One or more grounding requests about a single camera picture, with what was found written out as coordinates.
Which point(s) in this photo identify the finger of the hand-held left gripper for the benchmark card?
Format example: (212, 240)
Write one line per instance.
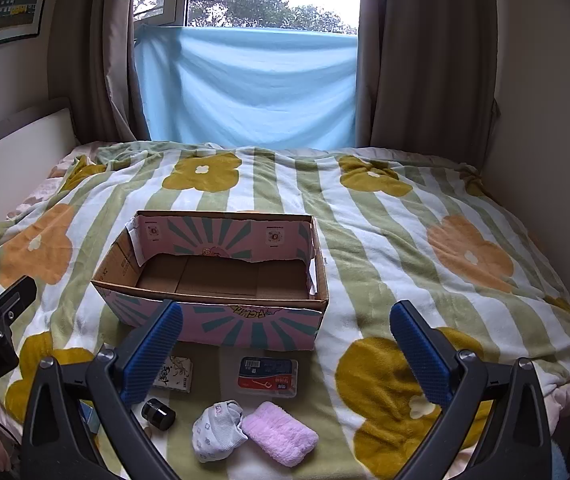
(12, 296)

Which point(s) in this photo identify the white headboard panel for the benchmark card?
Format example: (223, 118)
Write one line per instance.
(15, 150)

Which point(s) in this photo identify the white patterned sock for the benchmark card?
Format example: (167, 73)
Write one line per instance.
(215, 435)

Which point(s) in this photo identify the small black jar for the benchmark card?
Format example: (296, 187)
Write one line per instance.
(159, 415)

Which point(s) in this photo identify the floral white tissue packet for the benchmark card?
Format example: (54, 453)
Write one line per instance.
(175, 374)

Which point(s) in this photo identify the pink towel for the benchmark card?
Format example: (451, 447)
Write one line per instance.
(280, 435)

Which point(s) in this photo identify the light blue cloth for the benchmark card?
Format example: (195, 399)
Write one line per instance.
(245, 90)

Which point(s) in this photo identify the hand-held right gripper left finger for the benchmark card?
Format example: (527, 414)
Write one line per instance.
(155, 355)

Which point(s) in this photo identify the pink printed cardboard box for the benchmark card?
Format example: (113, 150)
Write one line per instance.
(215, 275)

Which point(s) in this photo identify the red and blue floss box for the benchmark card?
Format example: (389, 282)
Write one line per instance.
(267, 380)

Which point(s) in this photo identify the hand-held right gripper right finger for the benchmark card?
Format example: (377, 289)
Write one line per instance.
(420, 355)

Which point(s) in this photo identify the brown curtain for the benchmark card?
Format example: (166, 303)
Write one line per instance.
(95, 60)
(430, 60)

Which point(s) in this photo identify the striped floral blanket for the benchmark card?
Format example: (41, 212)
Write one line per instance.
(365, 260)

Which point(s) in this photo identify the pink patterned bed sheet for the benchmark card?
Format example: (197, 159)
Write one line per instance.
(30, 195)

